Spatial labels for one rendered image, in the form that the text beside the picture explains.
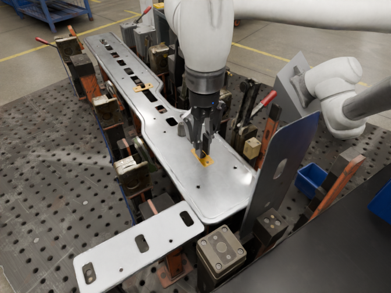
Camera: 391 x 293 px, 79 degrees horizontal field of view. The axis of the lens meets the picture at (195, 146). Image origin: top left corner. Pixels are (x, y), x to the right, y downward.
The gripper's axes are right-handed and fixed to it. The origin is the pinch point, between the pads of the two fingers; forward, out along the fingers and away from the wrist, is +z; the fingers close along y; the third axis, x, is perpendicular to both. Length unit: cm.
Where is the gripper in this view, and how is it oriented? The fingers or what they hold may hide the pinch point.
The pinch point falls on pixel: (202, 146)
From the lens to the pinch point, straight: 70.9
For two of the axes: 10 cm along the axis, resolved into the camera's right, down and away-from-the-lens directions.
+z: 0.0, 7.0, 7.2
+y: -8.5, 3.7, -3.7
